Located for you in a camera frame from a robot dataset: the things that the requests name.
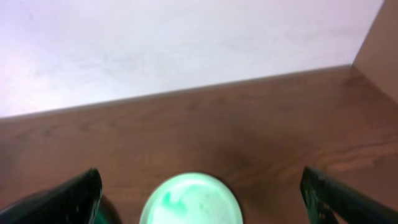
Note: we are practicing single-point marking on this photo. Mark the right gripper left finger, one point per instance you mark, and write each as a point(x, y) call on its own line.
point(74, 201)

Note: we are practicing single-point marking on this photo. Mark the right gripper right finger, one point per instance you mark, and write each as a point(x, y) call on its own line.
point(325, 198)

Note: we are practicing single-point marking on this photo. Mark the light green plate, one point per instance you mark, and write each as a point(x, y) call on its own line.
point(192, 198)

